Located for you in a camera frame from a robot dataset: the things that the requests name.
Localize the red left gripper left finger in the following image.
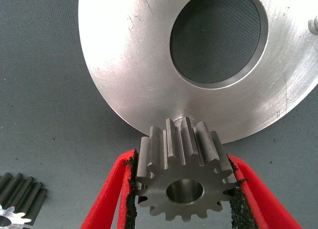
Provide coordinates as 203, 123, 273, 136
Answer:
79, 149, 139, 229

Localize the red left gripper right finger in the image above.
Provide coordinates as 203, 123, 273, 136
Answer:
225, 153, 304, 229

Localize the steel planetary gear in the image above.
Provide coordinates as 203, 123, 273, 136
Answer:
0, 172, 48, 228
135, 117, 237, 223

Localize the round metal carrier plate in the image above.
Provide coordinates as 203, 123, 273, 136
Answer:
78, 0, 318, 144

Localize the dark grey table cloth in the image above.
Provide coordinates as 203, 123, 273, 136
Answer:
0, 0, 318, 229

